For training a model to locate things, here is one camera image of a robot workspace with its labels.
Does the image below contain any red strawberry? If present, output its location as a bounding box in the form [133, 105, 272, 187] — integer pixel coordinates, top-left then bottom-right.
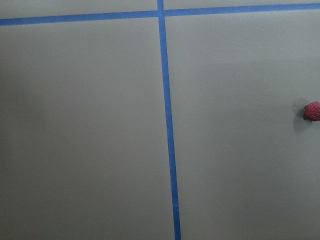
[303, 101, 320, 122]

